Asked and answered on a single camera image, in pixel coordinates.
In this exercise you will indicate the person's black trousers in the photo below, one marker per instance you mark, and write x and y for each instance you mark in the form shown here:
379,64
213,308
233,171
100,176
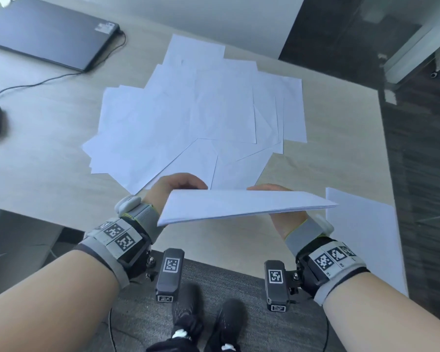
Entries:
176,346

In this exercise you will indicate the grey closed laptop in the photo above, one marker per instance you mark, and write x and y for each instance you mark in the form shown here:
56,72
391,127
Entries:
47,32

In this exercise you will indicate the person's right black shoe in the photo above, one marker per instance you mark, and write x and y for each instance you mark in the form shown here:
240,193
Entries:
231,318

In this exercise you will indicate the light wooden table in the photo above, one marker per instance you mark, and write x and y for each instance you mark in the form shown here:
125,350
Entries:
40,168

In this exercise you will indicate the person's left black shoe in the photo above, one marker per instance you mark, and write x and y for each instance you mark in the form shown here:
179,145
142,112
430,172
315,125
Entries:
187,307

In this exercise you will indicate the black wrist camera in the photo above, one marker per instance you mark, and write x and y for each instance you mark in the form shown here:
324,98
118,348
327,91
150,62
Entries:
277,285
170,274

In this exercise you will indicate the person's black shoe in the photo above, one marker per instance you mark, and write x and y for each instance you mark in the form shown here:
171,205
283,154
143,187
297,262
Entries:
187,307
231,318

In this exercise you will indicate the thin bundle of white papers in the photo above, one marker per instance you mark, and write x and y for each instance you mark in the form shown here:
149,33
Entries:
242,205

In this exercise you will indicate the white table leg panel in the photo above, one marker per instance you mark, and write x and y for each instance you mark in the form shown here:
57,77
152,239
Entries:
18,245

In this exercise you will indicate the person's right forearm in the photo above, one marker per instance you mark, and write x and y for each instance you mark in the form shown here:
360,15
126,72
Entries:
385,315

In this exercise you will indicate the person's right hand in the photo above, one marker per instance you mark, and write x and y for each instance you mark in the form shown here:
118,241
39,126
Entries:
289,223

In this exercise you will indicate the person's left hand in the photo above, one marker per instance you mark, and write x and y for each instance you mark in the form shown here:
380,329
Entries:
176,183

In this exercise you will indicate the white pillar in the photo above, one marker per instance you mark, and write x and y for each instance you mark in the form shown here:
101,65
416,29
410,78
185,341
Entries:
403,62

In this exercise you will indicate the person's left forearm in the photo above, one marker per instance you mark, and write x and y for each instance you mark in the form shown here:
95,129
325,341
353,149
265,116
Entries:
47,300

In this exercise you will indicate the grey office chair base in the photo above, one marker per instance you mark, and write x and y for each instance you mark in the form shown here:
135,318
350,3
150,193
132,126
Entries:
435,74

